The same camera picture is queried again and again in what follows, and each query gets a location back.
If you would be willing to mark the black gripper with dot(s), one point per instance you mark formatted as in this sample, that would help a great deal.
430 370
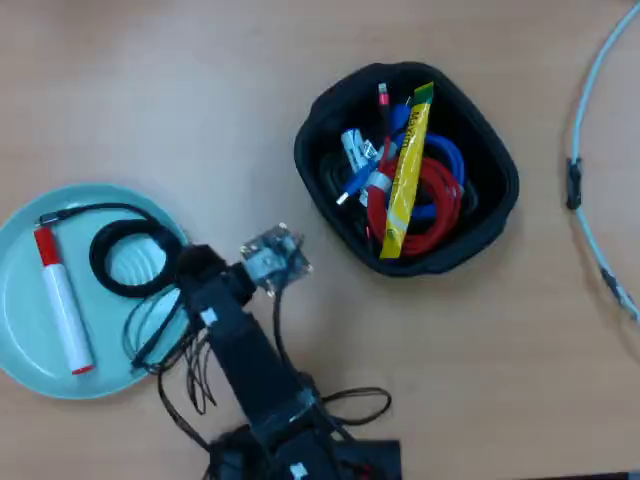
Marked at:
220 292

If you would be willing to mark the red and white marker pen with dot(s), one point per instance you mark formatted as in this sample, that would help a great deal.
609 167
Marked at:
62 300

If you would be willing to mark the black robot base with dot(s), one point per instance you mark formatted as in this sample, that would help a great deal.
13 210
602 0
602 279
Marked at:
350 460

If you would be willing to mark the black fabric bowl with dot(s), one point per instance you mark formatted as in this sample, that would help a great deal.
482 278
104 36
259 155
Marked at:
487 165

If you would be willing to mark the teal round plate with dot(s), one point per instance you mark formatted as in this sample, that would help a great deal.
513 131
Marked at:
30 300

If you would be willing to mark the yellow sachet packet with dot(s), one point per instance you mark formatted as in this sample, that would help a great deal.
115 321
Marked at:
407 175

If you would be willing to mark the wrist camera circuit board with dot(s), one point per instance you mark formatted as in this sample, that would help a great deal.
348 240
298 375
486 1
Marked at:
275 257

